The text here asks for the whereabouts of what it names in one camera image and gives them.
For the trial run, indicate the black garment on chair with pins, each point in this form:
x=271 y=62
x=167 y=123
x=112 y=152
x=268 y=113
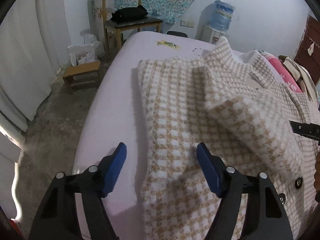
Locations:
x=129 y=14

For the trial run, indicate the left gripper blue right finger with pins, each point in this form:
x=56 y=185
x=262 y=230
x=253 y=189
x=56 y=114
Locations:
x=212 y=168

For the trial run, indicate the pink floral blanket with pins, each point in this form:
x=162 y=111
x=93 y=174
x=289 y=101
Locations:
x=282 y=71

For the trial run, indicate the beige clothes pile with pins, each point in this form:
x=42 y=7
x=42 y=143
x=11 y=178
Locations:
x=301 y=77

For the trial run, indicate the wall power socket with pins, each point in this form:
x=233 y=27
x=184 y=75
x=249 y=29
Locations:
x=187 y=23

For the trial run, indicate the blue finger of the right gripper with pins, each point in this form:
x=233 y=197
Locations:
x=310 y=131

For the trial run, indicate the small wooden stool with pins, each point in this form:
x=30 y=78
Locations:
x=83 y=76

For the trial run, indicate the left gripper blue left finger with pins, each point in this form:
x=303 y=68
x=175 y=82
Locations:
x=111 y=166

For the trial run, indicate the dark red wooden door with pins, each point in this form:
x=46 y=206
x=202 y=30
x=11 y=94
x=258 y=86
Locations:
x=308 y=54

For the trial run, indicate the person right hand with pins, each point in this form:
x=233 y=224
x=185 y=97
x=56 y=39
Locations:
x=317 y=178

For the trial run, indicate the blue water bottle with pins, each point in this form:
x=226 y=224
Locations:
x=222 y=16

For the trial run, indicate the white plastic bag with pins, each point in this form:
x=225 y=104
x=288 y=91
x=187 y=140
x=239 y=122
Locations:
x=89 y=52

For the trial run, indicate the white curtain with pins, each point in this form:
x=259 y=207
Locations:
x=34 y=40

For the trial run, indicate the white water dispenser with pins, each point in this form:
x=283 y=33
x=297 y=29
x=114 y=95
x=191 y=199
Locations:
x=211 y=35

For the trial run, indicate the black bin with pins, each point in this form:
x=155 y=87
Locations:
x=177 y=33

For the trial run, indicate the beige white houndstooth coat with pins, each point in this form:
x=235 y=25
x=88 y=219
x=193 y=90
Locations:
x=237 y=107

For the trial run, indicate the wooden chair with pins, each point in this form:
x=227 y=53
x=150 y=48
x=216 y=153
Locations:
x=117 y=29

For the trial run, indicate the pink bed sheet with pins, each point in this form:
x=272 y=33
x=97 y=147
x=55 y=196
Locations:
x=116 y=115

